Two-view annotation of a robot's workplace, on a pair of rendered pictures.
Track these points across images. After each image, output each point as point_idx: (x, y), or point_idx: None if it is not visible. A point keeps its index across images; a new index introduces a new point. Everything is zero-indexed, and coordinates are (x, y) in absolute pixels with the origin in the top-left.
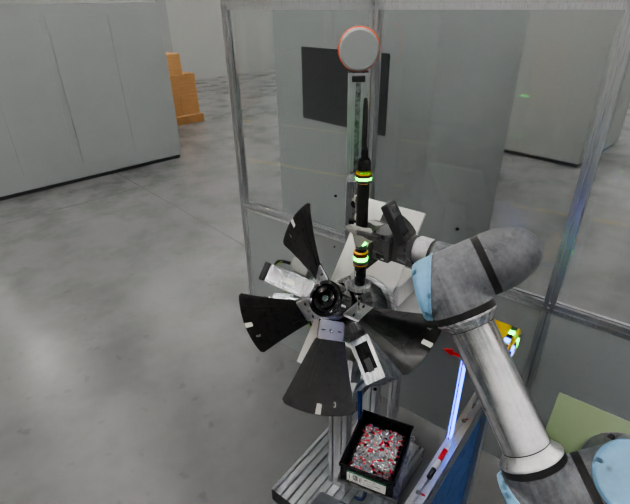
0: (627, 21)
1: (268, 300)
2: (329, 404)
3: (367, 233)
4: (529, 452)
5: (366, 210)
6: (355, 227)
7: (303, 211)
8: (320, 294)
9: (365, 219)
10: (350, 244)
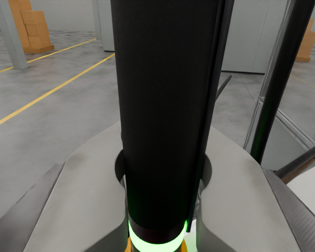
0: None
1: (121, 178)
2: None
3: (2, 244)
4: None
5: (147, 43)
6: (95, 142)
7: (220, 87)
8: (129, 231)
9: (141, 126)
10: (300, 185)
